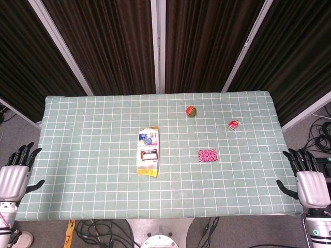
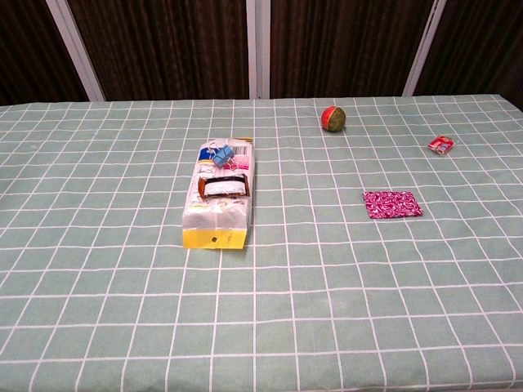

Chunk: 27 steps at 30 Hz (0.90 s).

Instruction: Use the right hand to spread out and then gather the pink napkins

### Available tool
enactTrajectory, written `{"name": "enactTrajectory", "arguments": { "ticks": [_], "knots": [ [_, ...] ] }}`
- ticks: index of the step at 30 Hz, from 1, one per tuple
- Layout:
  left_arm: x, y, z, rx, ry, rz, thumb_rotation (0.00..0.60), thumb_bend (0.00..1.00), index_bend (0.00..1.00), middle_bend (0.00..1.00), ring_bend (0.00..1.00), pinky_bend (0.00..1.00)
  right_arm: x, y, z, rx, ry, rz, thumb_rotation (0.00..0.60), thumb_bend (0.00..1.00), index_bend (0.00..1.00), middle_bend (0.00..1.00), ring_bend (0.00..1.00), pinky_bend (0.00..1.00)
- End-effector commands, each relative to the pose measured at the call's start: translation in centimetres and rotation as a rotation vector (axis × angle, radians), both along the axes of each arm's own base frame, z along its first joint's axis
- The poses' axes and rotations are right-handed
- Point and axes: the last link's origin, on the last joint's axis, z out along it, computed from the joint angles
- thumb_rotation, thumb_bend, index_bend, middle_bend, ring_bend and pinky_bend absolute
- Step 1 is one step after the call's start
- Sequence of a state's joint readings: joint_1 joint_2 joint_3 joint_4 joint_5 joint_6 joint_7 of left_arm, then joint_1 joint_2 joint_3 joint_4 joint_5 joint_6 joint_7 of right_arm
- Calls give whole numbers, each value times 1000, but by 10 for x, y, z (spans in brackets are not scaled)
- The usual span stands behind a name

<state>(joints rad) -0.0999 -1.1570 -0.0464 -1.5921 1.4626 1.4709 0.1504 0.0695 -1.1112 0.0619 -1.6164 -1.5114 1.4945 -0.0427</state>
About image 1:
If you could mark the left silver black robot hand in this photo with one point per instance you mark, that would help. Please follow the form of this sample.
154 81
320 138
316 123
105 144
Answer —
13 180

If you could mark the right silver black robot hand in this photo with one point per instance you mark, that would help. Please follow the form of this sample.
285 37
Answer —
311 187

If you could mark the magenta patterned cloth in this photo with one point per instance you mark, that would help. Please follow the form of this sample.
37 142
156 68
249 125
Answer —
208 155

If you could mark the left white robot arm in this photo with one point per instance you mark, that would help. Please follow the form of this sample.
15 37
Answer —
6 219

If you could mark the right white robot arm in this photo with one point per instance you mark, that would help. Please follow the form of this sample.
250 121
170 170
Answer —
316 227

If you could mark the black box with green light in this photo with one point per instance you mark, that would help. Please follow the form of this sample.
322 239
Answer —
324 168

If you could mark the white shoe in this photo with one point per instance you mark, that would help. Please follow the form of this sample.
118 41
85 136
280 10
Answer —
23 240

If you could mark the green white grid tablecloth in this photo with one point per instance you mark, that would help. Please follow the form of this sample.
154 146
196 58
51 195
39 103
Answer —
90 193

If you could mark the red candy packet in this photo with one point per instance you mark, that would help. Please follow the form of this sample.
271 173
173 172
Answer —
233 125

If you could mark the dark brown partition panel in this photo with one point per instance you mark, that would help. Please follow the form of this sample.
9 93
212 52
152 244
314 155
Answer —
207 44
297 59
103 44
23 51

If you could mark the white yellow snack bag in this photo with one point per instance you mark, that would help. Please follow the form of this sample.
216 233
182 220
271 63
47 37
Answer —
147 160

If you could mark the red green ball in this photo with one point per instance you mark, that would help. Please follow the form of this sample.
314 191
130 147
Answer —
191 111

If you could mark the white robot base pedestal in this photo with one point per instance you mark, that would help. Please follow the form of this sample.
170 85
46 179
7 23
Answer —
160 232

